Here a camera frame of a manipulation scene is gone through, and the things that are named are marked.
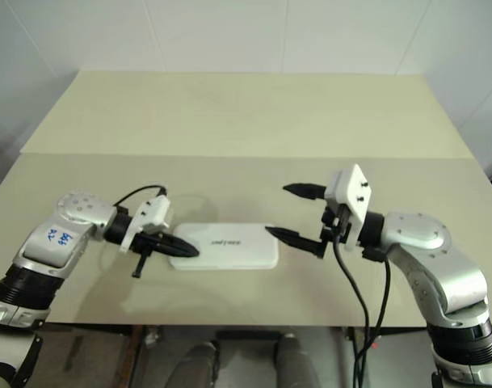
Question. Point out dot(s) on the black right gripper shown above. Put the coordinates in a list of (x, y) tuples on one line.
[(336, 228)]

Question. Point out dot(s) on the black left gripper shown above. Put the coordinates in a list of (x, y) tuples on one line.
[(146, 243)]

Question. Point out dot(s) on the white plastic pencil case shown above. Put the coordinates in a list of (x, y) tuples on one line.
[(233, 246)]

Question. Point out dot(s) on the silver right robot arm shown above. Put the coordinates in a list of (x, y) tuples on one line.
[(431, 250)]

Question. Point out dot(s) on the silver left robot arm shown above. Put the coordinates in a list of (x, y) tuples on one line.
[(60, 242)]

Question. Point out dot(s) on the black crossbar under table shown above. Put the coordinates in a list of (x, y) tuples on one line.
[(245, 335)]

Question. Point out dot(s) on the rusty metal table leg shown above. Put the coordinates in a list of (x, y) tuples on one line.
[(140, 355)]

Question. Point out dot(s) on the dark rounded shape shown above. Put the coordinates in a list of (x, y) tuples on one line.
[(199, 365), (298, 361)]

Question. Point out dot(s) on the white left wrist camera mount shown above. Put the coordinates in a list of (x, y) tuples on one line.
[(152, 214)]

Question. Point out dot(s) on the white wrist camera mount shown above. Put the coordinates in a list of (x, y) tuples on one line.
[(152, 214), (356, 194)]

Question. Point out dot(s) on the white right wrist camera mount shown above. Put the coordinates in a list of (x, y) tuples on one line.
[(356, 194)]

